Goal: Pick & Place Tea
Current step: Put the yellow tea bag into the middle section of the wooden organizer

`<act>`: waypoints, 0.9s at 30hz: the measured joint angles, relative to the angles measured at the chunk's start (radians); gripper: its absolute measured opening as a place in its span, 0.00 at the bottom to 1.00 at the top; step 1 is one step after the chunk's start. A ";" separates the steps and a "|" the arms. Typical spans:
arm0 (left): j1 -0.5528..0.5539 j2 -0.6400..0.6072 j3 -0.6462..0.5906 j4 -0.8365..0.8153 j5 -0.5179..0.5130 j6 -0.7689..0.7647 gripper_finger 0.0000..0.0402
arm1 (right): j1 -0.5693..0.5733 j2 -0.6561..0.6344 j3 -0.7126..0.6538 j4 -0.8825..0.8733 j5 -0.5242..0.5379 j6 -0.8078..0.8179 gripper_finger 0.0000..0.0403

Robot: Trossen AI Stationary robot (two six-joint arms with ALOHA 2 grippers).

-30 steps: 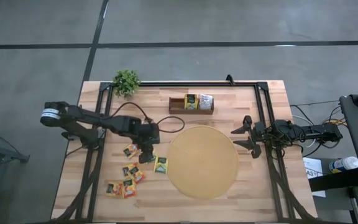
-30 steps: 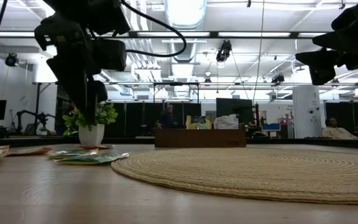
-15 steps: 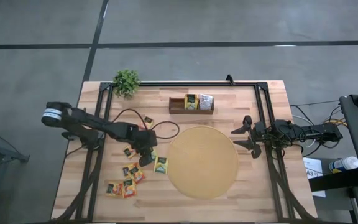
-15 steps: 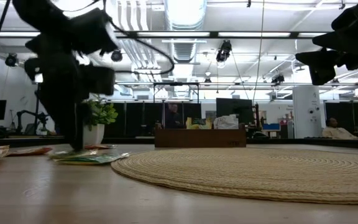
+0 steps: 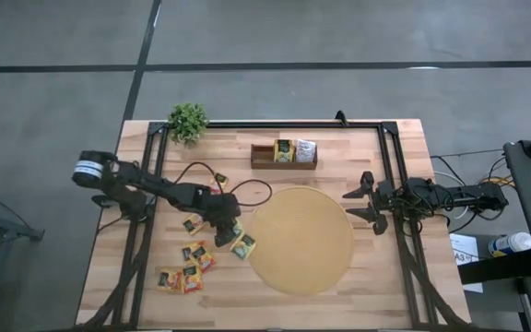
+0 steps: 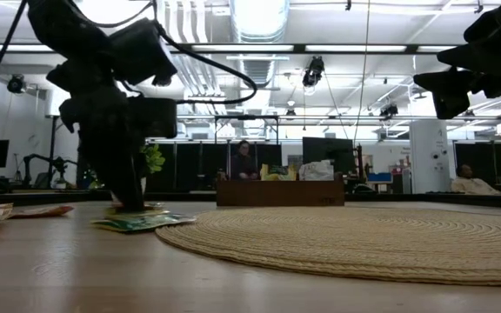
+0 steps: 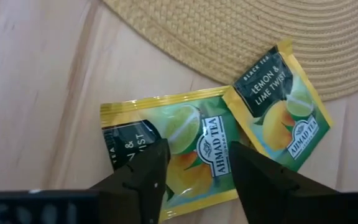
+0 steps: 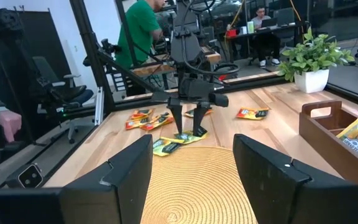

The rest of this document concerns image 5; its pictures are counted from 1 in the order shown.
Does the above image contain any white orange tea packet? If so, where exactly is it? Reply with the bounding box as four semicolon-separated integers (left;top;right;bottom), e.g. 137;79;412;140
294;138;317;163

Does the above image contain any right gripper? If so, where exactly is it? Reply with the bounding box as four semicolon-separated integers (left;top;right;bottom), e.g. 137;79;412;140
342;171;407;223

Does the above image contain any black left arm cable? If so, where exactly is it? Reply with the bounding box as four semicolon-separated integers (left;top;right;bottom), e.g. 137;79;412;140
172;160;274;208

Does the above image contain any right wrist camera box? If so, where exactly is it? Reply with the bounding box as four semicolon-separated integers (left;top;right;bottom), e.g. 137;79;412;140
371;213;390;236

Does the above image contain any green plant in white pot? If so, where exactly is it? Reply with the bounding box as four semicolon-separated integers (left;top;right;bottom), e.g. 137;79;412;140
167;101;210;148

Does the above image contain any white paper sheet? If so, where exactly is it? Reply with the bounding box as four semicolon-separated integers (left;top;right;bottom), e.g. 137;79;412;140
448;232;484;294

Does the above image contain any round woven straw placemat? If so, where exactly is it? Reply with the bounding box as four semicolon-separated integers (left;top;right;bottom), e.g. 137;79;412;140
248;185;355;298

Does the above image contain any wooden tea organizer box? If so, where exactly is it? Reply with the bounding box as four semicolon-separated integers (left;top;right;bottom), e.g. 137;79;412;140
250;139;319;171

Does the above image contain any white blue canister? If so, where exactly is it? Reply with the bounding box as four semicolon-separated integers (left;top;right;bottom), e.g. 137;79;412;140
487;231;531;258

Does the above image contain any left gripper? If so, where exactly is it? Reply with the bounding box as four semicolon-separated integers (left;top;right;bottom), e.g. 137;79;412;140
198;191;243;249

